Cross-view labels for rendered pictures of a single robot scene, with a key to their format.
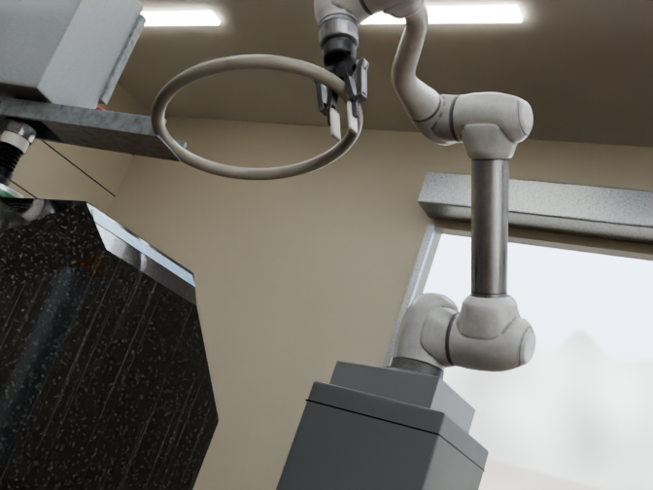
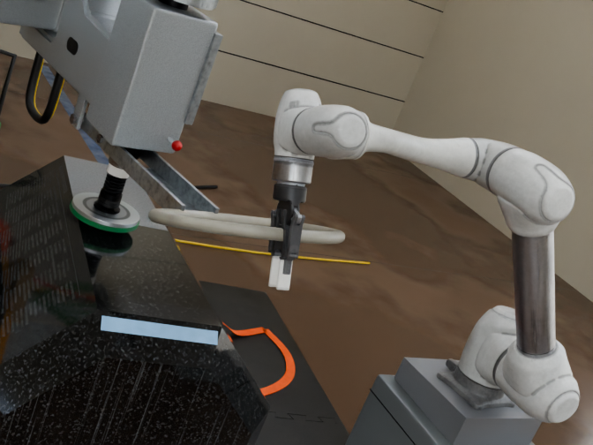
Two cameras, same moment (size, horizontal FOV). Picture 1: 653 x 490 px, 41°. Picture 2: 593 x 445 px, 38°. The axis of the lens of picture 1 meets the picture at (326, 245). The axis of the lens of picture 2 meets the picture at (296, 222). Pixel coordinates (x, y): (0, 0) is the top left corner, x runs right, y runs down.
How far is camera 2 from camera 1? 170 cm
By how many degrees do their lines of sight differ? 43
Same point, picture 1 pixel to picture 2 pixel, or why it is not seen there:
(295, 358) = not seen: outside the picture
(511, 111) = (534, 201)
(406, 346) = (464, 361)
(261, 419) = not seen: outside the picture
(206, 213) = not seen: outside the picture
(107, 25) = (176, 63)
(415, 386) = (447, 415)
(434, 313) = (491, 340)
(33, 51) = (110, 104)
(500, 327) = (530, 388)
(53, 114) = (127, 166)
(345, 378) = (405, 378)
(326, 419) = (378, 415)
